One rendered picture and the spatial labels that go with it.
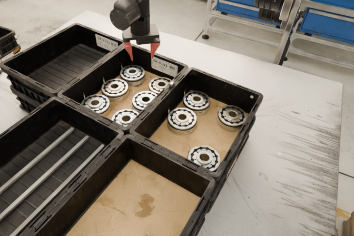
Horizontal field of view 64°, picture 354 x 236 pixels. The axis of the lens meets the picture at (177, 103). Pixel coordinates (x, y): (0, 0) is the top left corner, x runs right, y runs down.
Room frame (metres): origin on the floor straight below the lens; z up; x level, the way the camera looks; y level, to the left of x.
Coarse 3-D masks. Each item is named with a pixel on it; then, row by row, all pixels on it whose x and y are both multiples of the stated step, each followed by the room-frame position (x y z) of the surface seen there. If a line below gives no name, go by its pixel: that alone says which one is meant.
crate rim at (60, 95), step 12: (120, 48) 0.98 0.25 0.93; (144, 48) 1.00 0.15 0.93; (108, 60) 0.90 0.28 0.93; (168, 60) 0.93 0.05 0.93; (180, 72) 0.85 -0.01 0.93; (72, 84) 0.75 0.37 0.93; (168, 84) 0.78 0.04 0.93; (60, 96) 0.68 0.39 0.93; (156, 96) 0.71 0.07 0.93; (84, 108) 0.63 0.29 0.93; (144, 108) 0.65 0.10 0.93; (108, 120) 0.59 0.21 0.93; (132, 120) 0.59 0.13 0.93
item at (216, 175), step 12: (204, 72) 0.86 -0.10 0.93; (252, 108) 0.68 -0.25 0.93; (144, 120) 0.60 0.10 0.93; (132, 132) 0.55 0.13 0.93; (240, 132) 0.59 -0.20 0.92; (156, 144) 0.51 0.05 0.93; (180, 156) 0.47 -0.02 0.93; (228, 156) 0.48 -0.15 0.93; (204, 168) 0.44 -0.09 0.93; (216, 180) 0.41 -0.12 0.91
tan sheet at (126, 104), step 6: (144, 84) 0.89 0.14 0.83; (132, 90) 0.85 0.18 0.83; (138, 90) 0.85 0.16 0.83; (144, 90) 0.85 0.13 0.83; (132, 96) 0.81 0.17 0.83; (114, 102) 0.77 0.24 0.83; (120, 102) 0.77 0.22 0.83; (126, 102) 0.78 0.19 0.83; (114, 108) 0.74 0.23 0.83; (120, 108) 0.74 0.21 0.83; (126, 108) 0.74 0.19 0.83; (132, 108) 0.75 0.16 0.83; (108, 114) 0.71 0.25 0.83
